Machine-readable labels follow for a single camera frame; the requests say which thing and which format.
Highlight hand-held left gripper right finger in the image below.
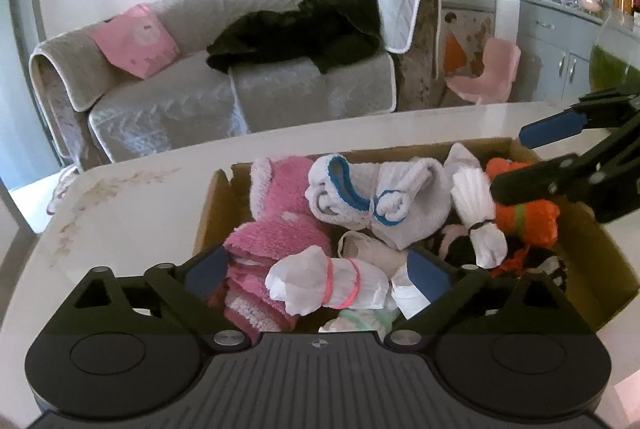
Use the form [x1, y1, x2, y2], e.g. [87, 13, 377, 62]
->
[385, 249, 596, 351]

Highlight black clothing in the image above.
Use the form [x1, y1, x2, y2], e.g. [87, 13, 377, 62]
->
[205, 0, 384, 76]

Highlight grey sofa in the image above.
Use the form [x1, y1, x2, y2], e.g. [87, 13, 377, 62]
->
[28, 0, 447, 170]

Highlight pink fluffy sock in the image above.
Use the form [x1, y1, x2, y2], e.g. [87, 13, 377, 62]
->
[207, 155, 334, 336]

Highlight white quilted blanket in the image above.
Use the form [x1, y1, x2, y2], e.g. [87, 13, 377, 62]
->
[359, 0, 442, 56]

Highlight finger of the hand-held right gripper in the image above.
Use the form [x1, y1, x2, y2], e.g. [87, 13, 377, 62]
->
[519, 87, 640, 150]
[490, 119, 640, 206]

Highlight pink chair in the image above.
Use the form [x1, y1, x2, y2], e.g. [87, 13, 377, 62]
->
[444, 37, 522, 106]

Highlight white bag with black band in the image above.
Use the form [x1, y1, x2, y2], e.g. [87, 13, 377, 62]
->
[444, 142, 509, 270]

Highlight white sock with blue trim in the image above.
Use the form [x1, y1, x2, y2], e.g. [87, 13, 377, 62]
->
[306, 153, 452, 248]

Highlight black white striped sock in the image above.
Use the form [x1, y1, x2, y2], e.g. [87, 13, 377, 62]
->
[439, 223, 569, 293]

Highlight pink pillow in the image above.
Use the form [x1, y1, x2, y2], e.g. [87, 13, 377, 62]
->
[89, 3, 182, 80]

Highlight white sock bundle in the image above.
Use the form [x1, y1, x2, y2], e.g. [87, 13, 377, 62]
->
[336, 229, 409, 273]

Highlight white bag with pink band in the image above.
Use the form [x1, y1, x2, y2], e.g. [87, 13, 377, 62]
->
[264, 245, 392, 317]

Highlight cardboard box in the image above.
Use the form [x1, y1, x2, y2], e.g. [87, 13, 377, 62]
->
[192, 136, 640, 336]

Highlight white desktop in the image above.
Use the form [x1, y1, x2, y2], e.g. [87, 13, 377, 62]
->
[0, 101, 640, 429]

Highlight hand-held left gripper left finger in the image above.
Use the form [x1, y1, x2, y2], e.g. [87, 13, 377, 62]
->
[50, 245, 251, 351]

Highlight orange bag with green band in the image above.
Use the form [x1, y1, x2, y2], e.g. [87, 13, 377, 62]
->
[484, 157, 562, 248]

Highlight glass fish bowl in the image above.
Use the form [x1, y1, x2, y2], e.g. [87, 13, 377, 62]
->
[589, 8, 640, 96]

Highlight grey cabinet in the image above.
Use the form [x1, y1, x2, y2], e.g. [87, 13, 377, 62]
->
[514, 0, 640, 106]

